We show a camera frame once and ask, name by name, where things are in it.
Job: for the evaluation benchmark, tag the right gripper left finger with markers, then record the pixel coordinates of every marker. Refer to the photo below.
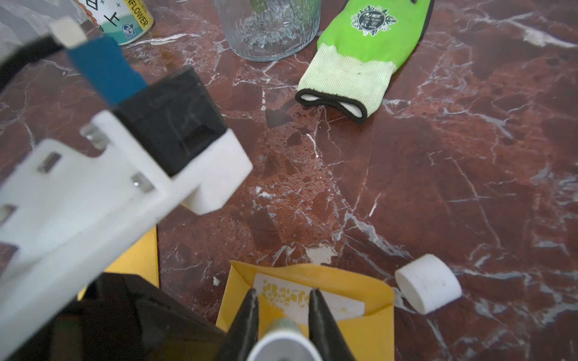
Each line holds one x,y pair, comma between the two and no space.
243,333

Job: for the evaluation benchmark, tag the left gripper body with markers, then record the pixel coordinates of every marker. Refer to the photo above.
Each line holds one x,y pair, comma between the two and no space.
123,317

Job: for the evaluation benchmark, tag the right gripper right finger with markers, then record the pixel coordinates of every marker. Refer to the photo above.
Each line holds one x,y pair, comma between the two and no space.
324,332

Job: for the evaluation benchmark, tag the white green glue stick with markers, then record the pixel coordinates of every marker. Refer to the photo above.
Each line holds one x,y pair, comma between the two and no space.
284,341

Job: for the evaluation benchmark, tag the yellow envelope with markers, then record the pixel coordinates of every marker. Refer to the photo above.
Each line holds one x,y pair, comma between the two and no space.
141,259
363,307

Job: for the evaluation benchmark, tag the white glue stick cap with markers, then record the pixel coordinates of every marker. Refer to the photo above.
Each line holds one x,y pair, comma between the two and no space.
428,284

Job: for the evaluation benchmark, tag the tilted yellow envelope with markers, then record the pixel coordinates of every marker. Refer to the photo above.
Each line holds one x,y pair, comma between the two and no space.
141,259

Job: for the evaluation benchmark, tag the green work glove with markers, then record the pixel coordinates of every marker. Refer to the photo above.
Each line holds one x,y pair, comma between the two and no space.
359,52

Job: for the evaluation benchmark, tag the small printed tin can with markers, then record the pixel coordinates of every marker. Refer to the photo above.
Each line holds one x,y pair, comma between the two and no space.
125,21

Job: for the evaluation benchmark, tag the blue glass vase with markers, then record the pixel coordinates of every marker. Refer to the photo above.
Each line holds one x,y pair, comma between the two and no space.
269,30

